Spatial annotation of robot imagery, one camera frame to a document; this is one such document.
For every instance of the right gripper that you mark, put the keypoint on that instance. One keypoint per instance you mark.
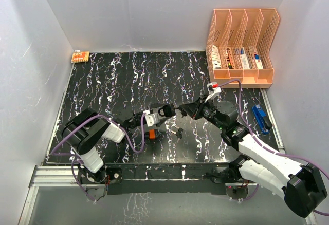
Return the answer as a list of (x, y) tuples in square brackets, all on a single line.
[(195, 109)]

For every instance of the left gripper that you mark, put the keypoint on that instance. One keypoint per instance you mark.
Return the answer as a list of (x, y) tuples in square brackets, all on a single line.
[(154, 106)]

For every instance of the black head key set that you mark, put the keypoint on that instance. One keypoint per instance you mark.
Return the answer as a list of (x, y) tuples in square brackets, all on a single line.
[(182, 111)]

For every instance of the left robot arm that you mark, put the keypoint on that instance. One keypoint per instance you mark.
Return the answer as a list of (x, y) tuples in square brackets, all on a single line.
[(87, 128)]

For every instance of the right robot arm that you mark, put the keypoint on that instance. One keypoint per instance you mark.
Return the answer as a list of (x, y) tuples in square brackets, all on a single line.
[(300, 186)]

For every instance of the orange black padlock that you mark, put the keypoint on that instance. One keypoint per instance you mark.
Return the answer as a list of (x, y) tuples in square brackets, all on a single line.
[(153, 134)]

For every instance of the white box in organizer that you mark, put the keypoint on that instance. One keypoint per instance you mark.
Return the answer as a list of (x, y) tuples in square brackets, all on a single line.
[(215, 58)]

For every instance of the dark markers in organizer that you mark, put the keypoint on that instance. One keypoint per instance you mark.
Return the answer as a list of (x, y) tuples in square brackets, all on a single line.
[(229, 58)]

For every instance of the white blue tube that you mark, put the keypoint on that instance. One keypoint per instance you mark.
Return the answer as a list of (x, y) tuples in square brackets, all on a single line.
[(242, 61)]

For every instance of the blue black stapler tool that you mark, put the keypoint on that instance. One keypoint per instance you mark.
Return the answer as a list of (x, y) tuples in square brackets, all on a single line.
[(262, 119)]

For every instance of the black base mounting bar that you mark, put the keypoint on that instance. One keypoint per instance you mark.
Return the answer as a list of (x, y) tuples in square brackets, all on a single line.
[(161, 178)]

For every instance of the orange plastic file organizer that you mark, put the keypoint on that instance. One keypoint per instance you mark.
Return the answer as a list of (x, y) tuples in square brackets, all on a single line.
[(238, 46)]

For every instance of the blue red white box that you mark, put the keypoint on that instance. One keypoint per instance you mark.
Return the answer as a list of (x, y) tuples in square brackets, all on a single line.
[(258, 61)]

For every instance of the small orange card box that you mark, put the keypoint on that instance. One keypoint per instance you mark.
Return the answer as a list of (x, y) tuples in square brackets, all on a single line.
[(80, 57)]

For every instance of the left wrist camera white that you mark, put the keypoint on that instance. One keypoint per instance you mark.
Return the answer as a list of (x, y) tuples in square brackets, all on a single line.
[(151, 118)]

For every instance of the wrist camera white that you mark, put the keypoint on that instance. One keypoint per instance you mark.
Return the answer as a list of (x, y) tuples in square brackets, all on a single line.
[(151, 118), (214, 90)]

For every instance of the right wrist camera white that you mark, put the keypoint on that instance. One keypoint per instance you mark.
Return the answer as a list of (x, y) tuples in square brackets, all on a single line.
[(214, 90)]

